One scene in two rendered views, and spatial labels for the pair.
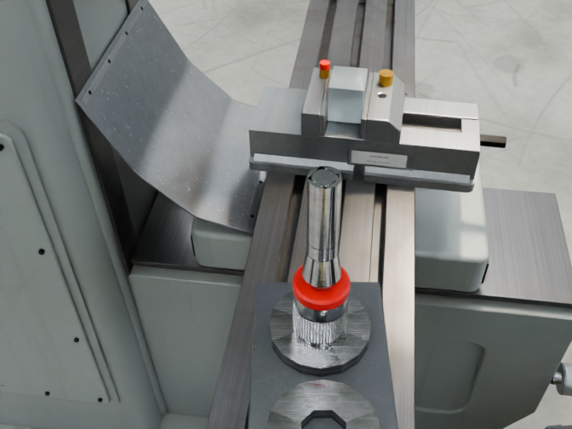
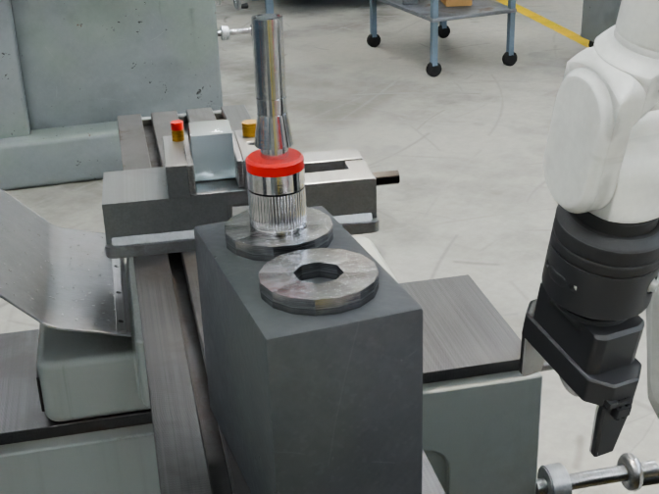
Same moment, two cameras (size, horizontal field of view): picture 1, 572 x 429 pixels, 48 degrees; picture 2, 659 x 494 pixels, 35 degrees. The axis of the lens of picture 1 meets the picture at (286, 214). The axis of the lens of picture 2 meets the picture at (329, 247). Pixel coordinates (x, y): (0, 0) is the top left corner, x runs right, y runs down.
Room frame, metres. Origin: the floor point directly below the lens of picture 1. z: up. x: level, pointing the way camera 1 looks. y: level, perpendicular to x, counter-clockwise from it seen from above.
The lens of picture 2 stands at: (-0.43, 0.22, 1.46)
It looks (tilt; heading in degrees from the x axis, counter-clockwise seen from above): 24 degrees down; 339
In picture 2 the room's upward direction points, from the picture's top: 2 degrees counter-clockwise
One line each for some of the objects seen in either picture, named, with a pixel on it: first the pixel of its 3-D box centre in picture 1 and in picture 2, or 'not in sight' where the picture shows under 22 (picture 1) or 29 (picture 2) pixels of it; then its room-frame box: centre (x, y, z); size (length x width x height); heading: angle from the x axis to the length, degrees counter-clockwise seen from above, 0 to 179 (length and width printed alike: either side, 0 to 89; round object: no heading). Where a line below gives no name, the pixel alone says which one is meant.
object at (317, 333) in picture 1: (320, 306); (277, 196); (0.34, -0.03, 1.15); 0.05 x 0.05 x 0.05
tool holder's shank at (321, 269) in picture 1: (323, 232); (271, 87); (0.34, -0.03, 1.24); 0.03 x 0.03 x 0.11
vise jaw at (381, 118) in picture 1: (383, 106); (255, 157); (0.81, -0.15, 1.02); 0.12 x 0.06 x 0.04; 169
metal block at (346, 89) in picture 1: (347, 94); (211, 149); (0.82, -0.10, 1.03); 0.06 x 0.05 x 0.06; 169
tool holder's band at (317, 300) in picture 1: (321, 283); (275, 161); (0.34, -0.03, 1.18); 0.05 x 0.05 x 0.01
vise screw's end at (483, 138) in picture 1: (491, 140); (383, 177); (0.78, -0.32, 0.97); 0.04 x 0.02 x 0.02; 79
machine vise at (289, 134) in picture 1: (364, 123); (237, 184); (0.82, -0.13, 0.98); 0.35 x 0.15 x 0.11; 79
